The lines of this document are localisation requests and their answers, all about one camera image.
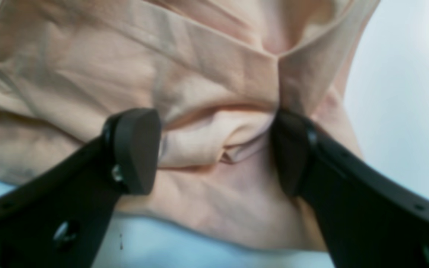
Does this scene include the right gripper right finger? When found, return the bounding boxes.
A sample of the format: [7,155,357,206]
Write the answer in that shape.
[272,111,429,268]

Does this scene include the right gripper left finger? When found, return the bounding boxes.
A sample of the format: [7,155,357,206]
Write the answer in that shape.
[0,109,162,268]

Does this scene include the peach T-shirt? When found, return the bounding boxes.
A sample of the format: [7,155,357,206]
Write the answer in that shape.
[0,0,379,251]

